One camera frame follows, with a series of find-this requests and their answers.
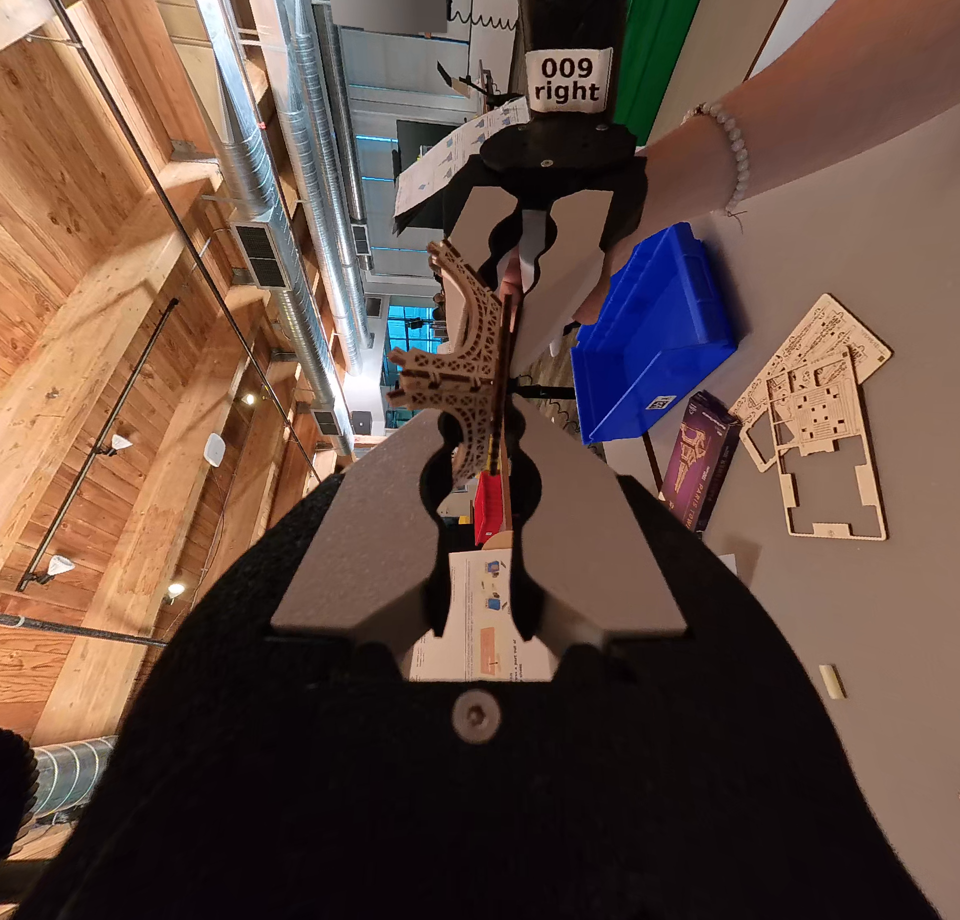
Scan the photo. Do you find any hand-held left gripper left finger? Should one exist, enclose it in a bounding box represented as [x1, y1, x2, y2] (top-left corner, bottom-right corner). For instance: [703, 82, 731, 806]
[270, 408, 455, 677]

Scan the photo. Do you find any grey desk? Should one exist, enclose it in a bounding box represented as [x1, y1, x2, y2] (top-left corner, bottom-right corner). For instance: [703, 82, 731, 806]
[600, 0, 960, 914]

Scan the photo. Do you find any long silver ventilation duct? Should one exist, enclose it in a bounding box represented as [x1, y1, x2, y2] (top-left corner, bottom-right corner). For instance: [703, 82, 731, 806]
[273, 0, 376, 351]
[180, 0, 357, 460]

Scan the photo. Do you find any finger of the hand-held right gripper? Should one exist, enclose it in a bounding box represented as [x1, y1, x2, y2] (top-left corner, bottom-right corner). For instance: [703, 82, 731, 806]
[513, 188, 620, 370]
[450, 183, 526, 299]

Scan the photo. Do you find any printed sheet on black stand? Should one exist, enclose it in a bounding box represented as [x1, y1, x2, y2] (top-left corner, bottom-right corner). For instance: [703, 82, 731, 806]
[392, 96, 531, 233]

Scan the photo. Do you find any red plastic bin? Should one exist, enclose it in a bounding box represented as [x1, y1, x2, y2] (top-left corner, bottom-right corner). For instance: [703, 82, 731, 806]
[474, 470, 505, 546]

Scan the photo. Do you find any short silver ventilation duct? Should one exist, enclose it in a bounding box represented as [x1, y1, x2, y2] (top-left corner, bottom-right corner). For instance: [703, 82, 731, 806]
[30, 736, 121, 820]

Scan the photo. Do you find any white bead bracelet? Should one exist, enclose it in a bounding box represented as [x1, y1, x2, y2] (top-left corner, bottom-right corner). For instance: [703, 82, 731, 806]
[681, 101, 753, 216]

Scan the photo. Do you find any purple puzzle box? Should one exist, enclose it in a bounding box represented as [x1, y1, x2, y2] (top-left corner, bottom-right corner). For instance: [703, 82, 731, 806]
[658, 389, 744, 535]

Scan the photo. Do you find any stack of green bins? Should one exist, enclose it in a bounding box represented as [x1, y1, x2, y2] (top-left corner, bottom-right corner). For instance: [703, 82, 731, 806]
[615, 0, 714, 145]

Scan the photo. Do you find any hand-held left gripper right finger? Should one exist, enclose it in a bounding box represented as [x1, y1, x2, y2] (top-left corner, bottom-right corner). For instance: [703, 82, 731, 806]
[510, 401, 689, 650]

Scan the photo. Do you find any person's right hand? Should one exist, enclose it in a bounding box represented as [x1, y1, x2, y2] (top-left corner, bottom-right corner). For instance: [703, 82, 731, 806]
[573, 116, 744, 329]

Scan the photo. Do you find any blue plastic bin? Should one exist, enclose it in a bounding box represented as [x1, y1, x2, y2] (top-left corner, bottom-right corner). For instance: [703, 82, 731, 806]
[570, 221, 740, 446]

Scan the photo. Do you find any black fuzzy disc on rod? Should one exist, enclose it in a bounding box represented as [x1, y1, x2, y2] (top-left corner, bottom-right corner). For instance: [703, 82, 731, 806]
[0, 728, 39, 857]

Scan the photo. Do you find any person's right forearm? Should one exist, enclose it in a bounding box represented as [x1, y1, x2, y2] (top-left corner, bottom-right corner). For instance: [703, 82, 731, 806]
[723, 0, 960, 216]

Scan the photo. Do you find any wooden lattice tower base model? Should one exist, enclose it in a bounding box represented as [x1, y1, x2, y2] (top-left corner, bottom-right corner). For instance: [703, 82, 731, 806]
[386, 239, 519, 486]

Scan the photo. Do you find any instruction booklet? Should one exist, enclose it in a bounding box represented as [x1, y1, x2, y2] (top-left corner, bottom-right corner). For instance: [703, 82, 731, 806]
[408, 548, 560, 683]

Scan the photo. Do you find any air vent grille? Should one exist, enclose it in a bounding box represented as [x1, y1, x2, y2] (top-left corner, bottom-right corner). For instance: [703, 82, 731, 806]
[228, 221, 294, 291]

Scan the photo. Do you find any emptied wooden puzzle frame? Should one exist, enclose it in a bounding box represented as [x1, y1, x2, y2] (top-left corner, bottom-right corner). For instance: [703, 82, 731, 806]
[738, 350, 890, 542]

